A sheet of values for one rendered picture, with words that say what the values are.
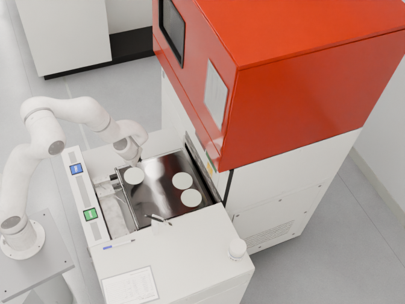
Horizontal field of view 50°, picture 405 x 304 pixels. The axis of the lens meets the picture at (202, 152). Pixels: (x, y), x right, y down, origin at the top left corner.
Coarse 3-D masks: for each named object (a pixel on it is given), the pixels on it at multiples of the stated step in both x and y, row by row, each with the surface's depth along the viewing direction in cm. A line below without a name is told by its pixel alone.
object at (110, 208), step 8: (104, 200) 208; (112, 200) 209; (104, 208) 206; (112, 208) 206; (104, 216) 203; (112, 216) 204; (120, 216) 204; (112, 224) 201; (120, 224) 201; (112, 232) 199; (120, 232) 199
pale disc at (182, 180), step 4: (176, 176) 217; (180, 176) 217; (184, 176) 217; (188, 176) 218; (172, 180) 215; (176, 180) 216; (180, 180) 216; (184, 180) 216; (188, 180) 216; (176, 184) 214; (180, 184) 214; (184, 184) 215; (188, 184) 215; (180, 188) 213; (184, 188) 213
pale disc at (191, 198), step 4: (184, 192) 212; (188, 192) 212; (192, 192) 212; (196, 192) 212; (184, 196) 211; (188, 196) 211; (192, 196) 211; (196, 196) 211; (200, 196) 211; (184, 200) 209; (188, 200) 210; (192, 200) 210; (196, 200) 210; (200, 200) 210; (188, 204) 208; (192, 204) 208; (196, 204) 208
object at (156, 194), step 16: (160, 160) 222; (176, 160) 223; (160, 176) 216; (192, 176) 218; (128, 192) 210; (144, 192) 210; (160, 192) 211; (176, 192) 212; (144, 208) 205; (160, 208) 206; (176, 208) 207; (192, 208) 207; (144, 224) 200
